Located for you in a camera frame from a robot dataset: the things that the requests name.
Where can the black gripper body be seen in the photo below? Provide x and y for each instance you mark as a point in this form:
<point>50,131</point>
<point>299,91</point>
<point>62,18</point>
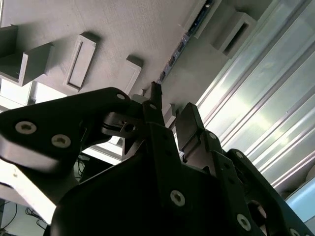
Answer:
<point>118,209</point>

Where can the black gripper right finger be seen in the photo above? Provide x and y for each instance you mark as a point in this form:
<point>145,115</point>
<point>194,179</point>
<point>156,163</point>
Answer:
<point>192,127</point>

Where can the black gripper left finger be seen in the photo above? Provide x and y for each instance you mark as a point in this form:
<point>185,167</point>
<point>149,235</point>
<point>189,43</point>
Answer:
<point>49,118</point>

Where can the RAM stick with blue board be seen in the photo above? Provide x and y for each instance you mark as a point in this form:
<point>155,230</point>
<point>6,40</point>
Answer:
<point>177,52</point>

